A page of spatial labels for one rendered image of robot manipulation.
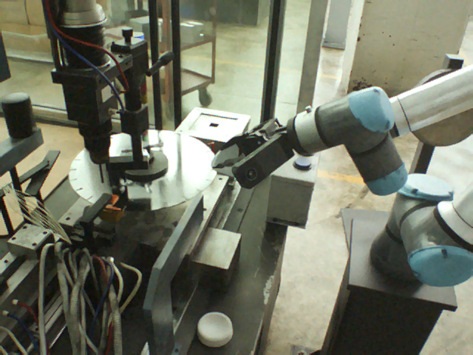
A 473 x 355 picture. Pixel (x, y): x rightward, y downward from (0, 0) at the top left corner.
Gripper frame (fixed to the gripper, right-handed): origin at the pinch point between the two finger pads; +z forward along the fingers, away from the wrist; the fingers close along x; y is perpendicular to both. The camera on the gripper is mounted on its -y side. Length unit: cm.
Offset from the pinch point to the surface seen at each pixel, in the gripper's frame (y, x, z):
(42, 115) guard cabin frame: 31, 31, 88
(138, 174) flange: -4.6, 5.1, 15.8
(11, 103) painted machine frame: -16.5, 30.0, 23.8
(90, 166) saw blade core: -6.5, 11.2, 26.4
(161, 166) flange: 0.6, 4.0, 13.9
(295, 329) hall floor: 48, -91, 44
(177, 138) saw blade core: 14.3, 6.0, 18.2
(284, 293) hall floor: 63, -84, 53
